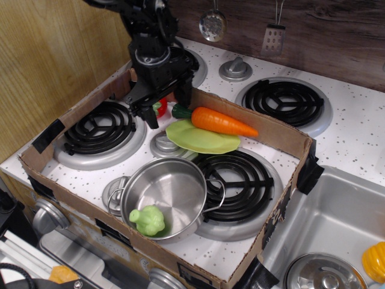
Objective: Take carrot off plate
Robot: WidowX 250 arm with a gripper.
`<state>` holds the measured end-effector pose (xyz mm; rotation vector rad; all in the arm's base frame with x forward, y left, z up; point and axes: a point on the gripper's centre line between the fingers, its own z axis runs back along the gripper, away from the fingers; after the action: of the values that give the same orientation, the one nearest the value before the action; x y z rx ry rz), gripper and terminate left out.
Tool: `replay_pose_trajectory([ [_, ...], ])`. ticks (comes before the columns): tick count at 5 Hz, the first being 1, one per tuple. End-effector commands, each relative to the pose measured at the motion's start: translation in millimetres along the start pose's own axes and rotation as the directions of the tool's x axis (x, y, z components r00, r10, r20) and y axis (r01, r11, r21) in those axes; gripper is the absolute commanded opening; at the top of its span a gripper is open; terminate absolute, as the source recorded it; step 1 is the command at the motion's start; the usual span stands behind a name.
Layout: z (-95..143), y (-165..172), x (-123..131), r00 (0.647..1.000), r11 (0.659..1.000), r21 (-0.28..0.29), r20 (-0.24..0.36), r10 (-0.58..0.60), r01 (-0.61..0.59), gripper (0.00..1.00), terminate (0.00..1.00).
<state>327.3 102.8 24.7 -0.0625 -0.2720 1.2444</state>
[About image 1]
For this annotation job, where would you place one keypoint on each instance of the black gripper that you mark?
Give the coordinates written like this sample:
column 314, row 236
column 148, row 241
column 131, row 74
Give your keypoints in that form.
column 157, row 78

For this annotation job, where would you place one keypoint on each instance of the orange toy carrot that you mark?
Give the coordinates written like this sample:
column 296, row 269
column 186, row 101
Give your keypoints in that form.
column 211, row 120

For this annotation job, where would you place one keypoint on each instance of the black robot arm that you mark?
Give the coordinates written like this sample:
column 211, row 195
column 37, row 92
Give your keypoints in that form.
column 150, row 24

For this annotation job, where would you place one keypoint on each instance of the green toy plate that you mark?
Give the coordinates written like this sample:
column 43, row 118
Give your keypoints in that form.
column 185, row 135

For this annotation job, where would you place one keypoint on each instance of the red toy strawberry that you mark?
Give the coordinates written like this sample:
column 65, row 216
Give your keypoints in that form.
column 160, row 107

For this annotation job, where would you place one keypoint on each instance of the middle silver stove knob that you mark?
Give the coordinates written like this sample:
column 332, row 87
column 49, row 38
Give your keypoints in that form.
column 161, row 146

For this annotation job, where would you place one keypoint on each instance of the silver stove knob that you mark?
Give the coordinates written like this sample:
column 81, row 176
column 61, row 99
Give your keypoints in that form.
column 161, row 146
column 112, row 194
column 236, row 70

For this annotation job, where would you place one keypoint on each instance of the back left stove burner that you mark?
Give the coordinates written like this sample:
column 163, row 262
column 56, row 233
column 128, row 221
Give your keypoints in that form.
column 199, row 67

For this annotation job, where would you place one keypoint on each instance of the stove burner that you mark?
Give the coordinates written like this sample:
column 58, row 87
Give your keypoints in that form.
column 242, row 189
column 199, row 67
column 106, row 136
column 293, row 101

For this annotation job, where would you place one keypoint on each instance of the front left stove burner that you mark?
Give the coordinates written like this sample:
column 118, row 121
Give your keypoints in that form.
column 106, row 136

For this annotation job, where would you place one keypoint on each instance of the back silver stove knob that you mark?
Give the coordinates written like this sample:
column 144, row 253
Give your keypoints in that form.
column 236, row 70

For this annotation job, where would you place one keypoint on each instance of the steel toy pot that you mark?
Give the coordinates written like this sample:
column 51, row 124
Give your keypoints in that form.
column 177, row 187

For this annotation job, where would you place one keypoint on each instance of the hanging slotted metal spoon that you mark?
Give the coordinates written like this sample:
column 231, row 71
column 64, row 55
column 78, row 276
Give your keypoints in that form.
column 213, row 24

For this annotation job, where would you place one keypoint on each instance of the front silver stove knob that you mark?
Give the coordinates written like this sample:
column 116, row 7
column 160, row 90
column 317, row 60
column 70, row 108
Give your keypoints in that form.
column 112, row 194

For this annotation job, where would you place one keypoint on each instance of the front right stove burner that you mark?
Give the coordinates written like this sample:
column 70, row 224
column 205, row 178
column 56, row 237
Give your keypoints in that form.
column 242, row 189

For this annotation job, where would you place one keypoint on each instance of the green toy broccoli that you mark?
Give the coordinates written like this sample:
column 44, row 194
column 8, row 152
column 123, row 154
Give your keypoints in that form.
column 149, row 221

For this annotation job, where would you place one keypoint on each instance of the hanging metal spatula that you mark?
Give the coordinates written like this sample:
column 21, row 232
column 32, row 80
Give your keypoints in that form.
column 273, row 40

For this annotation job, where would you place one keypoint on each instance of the back right stove burner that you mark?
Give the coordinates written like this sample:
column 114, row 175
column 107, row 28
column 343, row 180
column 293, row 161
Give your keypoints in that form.
column 293, row 101

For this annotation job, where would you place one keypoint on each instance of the brown cardboard fence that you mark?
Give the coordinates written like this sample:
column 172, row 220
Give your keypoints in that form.
column 194, row 261

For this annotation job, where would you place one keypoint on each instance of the left oven front knob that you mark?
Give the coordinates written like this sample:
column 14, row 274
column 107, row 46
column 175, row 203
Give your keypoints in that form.
column 48, row 218

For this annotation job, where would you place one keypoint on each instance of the oven knob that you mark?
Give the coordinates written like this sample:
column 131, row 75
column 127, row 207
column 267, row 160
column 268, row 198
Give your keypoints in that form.
column 161, row 279
column 48, row 218

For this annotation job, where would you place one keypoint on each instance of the bottom oven front knob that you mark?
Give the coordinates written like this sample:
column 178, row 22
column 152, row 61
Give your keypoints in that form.
column 161, row 279

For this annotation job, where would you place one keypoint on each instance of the orange toy piece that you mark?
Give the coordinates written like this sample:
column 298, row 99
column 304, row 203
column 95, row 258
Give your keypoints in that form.
column 62, row 274

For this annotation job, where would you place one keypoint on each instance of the silver toy sink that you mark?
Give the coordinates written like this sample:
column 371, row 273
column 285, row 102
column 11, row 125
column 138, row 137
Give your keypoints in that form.
column 343, row 216

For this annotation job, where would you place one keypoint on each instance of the steel pot lid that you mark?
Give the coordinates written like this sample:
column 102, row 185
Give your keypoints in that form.
column 324, row 271

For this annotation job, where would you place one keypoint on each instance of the yellow toy pepper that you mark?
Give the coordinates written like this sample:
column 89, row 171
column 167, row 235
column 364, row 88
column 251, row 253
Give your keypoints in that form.
column 373, row 262

